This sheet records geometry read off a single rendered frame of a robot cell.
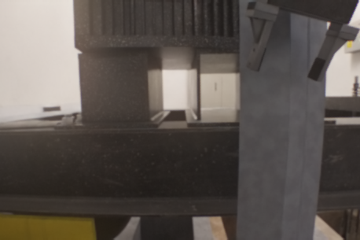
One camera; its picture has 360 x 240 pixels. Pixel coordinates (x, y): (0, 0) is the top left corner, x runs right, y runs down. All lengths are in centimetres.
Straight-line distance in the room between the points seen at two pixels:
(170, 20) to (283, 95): 35
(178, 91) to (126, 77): 330
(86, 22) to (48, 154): 41
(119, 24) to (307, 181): 60
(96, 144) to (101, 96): 15
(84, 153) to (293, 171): 56
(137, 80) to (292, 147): 41
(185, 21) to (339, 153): 60
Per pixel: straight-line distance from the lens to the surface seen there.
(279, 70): 43
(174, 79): 387
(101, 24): 57
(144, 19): 56
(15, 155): 80
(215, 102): 367
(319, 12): 39
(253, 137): 43
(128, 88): 57
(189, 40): 56
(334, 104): 132
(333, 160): 76
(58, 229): 71
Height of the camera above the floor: 74
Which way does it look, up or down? 6 degrees down
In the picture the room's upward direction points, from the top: 1 degrees counter-clockwise
